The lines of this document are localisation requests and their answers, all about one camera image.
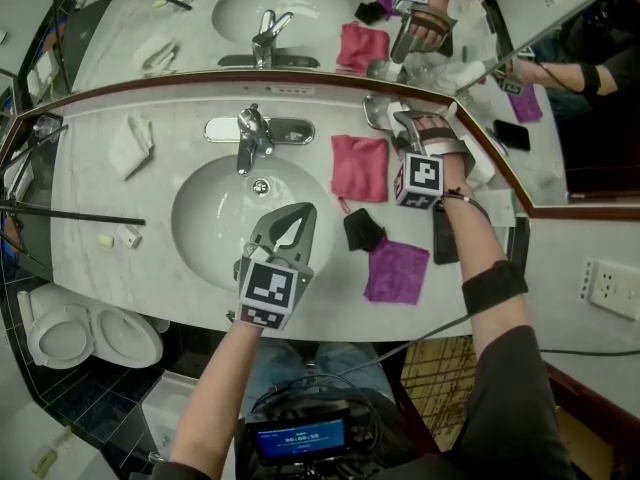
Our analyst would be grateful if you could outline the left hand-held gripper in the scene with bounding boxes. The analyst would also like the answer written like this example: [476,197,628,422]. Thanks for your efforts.
[234,201,319,330]

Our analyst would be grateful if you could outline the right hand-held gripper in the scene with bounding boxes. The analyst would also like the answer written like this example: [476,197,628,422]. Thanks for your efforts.
[392,111,474,211]

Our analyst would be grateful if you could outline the silver soap dish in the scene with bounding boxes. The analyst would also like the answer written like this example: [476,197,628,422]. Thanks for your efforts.
[362,92,409,132]

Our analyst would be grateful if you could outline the person's right forearm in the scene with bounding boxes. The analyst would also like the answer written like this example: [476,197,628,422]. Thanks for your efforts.
[442,195,531,349]

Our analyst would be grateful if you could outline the person's left forearm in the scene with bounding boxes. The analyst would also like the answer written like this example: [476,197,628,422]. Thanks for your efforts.
[169,322,264,469]

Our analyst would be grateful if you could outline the person's right hand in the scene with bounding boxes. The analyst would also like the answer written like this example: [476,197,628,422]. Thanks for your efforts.
[413,115,459,143]

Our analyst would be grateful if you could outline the pink cloth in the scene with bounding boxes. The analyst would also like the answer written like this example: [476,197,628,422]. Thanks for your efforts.
[329,134,390,214]

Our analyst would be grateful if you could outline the black cloth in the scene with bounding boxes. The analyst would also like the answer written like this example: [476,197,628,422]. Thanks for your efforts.
[343,207,387,253]

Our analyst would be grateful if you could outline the white sink basin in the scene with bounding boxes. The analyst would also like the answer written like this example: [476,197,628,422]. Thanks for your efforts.
[170,155,341,294]

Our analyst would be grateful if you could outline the thick folded white towel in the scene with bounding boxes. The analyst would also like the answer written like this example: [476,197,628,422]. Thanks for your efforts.
[459,135,496,184]

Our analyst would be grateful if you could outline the chrome faucet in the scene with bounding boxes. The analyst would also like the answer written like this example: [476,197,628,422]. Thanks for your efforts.
[203,102,316,177]

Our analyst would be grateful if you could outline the black smartphone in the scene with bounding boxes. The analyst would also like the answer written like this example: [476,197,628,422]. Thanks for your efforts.
[432,201,460,266]

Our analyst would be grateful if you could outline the purple cloth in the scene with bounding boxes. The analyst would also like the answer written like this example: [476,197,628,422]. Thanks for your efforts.
[363,239,431,306]

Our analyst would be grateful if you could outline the narrow wood framed mirror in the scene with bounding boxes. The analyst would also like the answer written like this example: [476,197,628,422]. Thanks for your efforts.
[452,0,640,219]

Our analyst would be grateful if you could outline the person's blue jeans legs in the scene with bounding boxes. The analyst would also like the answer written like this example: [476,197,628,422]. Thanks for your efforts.
[242,337,396,414]

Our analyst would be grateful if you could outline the long black ledge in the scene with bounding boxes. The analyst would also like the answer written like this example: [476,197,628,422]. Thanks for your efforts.
[505,215,531,269]

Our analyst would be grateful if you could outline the small white box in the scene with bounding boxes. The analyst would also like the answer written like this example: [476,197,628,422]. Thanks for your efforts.
[115,224,144,249]

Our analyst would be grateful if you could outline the small folded white towel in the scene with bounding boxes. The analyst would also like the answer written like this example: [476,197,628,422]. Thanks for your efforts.
[107,114,155,182]

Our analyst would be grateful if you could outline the chest mounted monitor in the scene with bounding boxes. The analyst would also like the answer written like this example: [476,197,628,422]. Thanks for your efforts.
[244,407,354,467]

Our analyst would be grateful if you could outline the black tripod light stand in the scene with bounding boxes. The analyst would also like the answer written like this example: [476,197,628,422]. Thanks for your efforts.
[0,115,147,269]

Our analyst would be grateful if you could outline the white toilet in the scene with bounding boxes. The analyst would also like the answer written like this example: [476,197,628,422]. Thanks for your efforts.
[17,282,171,370]

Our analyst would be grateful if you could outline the wide wood framed mirror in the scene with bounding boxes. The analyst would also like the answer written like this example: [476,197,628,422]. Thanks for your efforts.
[0,0,501,137]

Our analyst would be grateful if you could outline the person's dark grey shirt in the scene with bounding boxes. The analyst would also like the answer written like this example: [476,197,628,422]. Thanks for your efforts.
[149,325,576,480]

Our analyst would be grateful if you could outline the right hand-held gripper cable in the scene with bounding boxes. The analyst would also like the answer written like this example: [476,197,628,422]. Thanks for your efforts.
[264,312,474,404]

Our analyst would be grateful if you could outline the cream wall power socket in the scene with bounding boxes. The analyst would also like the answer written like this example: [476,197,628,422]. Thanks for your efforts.
[579,256,640,322]

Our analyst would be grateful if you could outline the thick black power cable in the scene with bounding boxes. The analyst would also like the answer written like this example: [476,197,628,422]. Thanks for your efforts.
[537,346,640,359]

